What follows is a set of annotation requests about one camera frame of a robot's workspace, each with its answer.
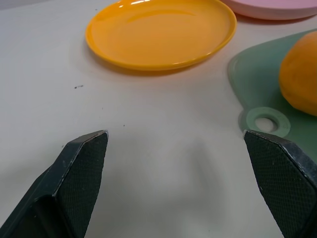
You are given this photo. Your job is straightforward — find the green cutting board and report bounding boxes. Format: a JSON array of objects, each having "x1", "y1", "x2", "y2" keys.
[{"x1": 227, "y1": 29, "x2": 317, "y2": 162}]

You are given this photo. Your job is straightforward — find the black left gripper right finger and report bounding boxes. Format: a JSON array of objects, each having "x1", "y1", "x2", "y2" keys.
[{"x1": 243, "y1": 129, "x2": 317, "y2": 238}]

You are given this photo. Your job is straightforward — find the yellow plastic plate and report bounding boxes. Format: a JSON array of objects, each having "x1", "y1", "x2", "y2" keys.
[{"x1": 85, "y1": 0, "x2": 238, "y2": 71}]

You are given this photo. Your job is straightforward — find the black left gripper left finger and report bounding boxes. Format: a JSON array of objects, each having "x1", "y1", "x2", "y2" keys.
[{"x1": 0, "y1": 129, "x2": 109, "y2": 238}]

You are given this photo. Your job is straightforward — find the orange fruit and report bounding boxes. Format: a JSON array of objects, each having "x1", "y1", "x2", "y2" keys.
[{"x1": 278, "y1": 31, "x2": 317, "y2": 116}]

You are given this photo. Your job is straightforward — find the pink plastic plate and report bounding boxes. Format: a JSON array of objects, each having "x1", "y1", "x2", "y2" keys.
[{"x1": 221, "y1": 0, "x2": 317, "y2": 21}]

